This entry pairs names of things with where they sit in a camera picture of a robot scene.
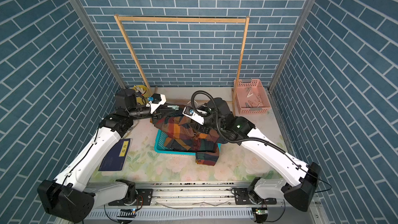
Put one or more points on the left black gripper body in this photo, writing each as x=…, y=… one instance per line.
x=154, y=115

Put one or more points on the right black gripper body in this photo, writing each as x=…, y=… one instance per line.
x=210, y=123

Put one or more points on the green clothespin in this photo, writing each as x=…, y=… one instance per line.
x=174, y=107

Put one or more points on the plaid long-sleeve shirt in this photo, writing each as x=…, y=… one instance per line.
x=181, y=136

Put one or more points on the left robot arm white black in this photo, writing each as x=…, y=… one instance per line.
x=69, y=195

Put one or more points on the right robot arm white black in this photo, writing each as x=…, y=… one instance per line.
x=300, y=180

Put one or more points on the clothespins in pink basket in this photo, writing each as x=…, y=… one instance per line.
x=253, y=98

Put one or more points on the yellow cup with pens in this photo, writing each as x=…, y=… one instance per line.
x=141, y=90

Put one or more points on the teal plastic basket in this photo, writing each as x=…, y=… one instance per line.
x=161, y=144

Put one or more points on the pink plastic basket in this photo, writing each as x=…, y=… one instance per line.
x=241, y=97

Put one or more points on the dark blue book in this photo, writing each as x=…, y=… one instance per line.
x=115, y=158

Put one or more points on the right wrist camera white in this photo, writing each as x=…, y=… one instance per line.
x=199, y=118

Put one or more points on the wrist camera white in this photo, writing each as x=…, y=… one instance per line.
x=199, y=118
x=155, y=101

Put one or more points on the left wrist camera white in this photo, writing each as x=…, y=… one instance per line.
x=155, y=101

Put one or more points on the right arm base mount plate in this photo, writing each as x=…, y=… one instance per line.
x=244, y=197

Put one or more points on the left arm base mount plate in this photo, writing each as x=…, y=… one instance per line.
x=141, y=197

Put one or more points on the aluminium rail frame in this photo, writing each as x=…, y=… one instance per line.
x=206, y=201

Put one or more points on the wooden clothes rack frame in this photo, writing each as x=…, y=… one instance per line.
x=120, y=19

